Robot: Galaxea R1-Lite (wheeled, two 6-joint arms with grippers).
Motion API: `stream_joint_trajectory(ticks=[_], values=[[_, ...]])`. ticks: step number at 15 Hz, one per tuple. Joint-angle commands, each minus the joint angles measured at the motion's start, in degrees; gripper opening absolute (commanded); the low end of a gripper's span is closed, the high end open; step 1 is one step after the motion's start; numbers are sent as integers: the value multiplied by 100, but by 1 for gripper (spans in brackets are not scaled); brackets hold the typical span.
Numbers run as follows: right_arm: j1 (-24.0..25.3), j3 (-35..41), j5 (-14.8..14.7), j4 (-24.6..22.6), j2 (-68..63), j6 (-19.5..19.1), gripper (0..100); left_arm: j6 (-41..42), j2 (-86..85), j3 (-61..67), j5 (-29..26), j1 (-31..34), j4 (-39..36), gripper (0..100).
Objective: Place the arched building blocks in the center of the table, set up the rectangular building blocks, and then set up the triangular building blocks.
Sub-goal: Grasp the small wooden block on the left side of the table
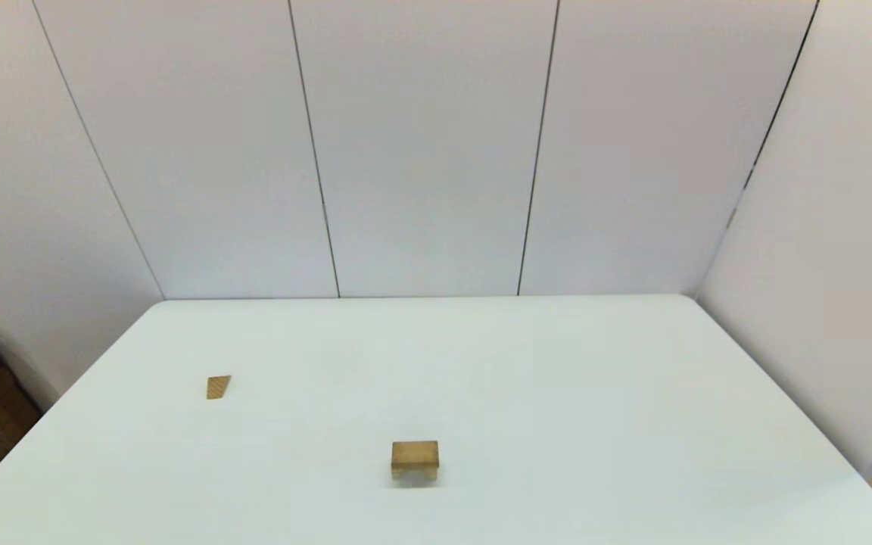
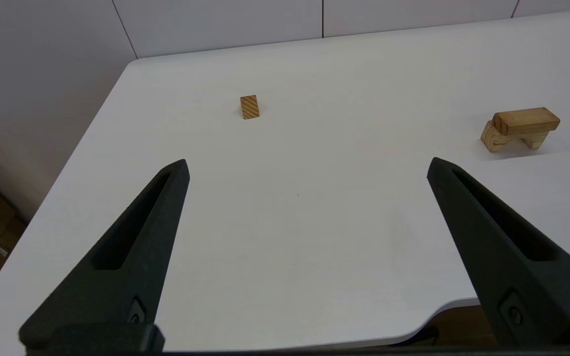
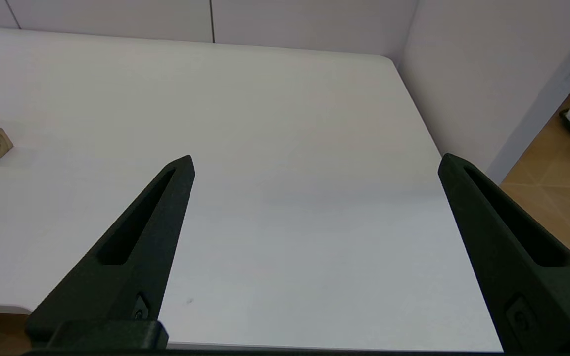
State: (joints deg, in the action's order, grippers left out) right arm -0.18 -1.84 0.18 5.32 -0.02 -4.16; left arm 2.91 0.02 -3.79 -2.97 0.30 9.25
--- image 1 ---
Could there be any rectangular wooden building block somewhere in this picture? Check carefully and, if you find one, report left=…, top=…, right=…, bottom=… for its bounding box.
left=391, top=441, right=439, bottom=470

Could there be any arched wooden building block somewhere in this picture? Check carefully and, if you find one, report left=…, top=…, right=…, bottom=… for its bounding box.
left=392, top=463, right=438, bottom=486

